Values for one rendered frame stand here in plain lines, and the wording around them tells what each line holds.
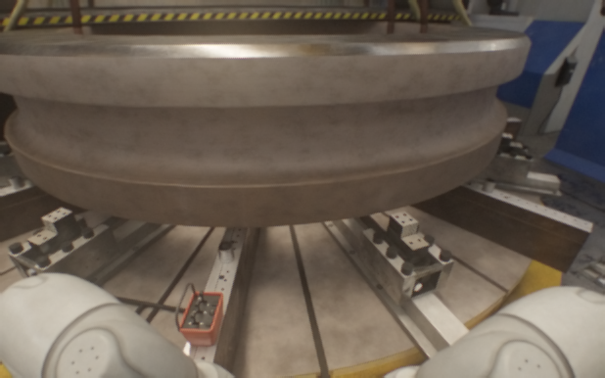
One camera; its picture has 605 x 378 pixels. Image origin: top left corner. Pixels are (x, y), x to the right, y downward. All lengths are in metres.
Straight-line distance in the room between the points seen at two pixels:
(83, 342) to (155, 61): 1.24
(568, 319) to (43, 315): 0.69
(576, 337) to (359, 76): 1.23
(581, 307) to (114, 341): 0.59
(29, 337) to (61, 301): 0.05
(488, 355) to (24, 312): 0.58
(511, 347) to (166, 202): 1.62
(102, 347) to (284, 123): 1.34
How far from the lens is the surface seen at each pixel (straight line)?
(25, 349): 0.55
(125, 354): 0.43
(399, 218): 1.89
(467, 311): 2.24
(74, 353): 0.45
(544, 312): 0.54
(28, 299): 0.58
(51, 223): 2.30
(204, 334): 1.39
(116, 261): 2.56
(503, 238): 2.85
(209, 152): 1.70
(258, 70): 1.40
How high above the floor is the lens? 1.89
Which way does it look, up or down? 30 degrees down
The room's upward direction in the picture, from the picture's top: straight up
